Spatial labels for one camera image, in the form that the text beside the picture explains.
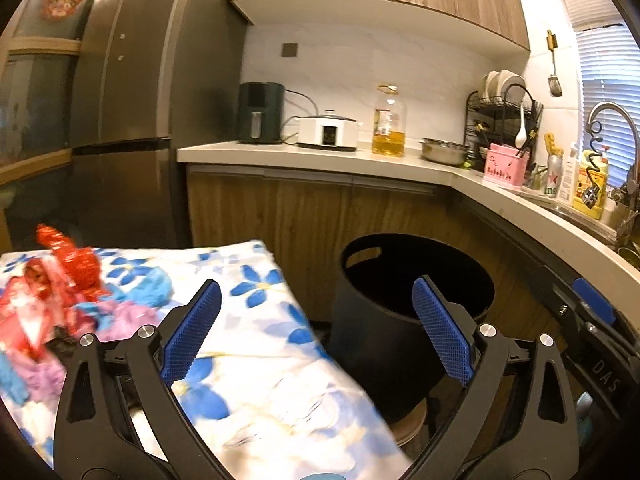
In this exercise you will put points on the yellow detergent bottle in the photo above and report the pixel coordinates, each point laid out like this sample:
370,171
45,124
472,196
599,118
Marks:
592,179

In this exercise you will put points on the steel sink basin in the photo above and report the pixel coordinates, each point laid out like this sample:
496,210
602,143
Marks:
590,219

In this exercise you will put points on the black dish rack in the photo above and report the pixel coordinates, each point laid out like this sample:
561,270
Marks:
494,111

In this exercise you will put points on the window blinds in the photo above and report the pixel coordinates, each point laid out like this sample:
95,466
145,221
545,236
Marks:
607,56

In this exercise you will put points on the chrome kitchen faucet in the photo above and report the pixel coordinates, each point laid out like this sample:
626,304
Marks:
610,123

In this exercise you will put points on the pink utensil holder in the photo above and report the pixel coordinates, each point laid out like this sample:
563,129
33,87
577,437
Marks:
505,166

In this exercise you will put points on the floral blue white tablecloth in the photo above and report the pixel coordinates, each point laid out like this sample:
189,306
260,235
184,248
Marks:
262,393

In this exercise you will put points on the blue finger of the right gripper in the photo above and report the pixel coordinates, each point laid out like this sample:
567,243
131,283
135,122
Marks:
594,300

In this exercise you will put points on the stainless steel bowl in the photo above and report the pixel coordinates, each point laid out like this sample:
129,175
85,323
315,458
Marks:
444,152

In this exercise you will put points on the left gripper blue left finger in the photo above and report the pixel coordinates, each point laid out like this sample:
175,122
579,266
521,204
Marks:
184,330

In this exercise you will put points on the black round trash bin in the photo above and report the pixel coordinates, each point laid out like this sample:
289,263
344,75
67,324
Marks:
376,336

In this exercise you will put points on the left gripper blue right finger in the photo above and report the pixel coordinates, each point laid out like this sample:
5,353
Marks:
453,348

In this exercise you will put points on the hanging metal spatula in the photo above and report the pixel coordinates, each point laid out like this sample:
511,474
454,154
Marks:
553,79

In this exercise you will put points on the dark steel refrigerator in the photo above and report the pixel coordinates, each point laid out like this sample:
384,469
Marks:
152,77

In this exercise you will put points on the red clear snack wrapper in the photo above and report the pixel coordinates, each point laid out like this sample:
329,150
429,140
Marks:
33,304

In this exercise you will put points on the orange red plastic bag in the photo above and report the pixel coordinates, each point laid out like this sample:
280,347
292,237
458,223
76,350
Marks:
80,264

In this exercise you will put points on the wooden lower cabinets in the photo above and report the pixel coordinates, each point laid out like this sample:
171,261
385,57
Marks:
306,218

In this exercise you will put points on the wooden glass door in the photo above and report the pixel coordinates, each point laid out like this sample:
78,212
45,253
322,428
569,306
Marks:
38,63

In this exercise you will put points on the green beer can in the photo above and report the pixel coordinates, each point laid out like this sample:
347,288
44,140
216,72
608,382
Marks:
554,175

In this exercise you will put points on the white plastic bottle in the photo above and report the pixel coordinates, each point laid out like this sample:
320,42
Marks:
567,188

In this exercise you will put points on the white slow cooker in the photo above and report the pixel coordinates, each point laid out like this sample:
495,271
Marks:
328,132

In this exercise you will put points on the cooking oil bottle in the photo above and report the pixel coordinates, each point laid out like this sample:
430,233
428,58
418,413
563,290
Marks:
389,122

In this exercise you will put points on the black air fryer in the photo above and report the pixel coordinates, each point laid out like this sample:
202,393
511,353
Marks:
260,112

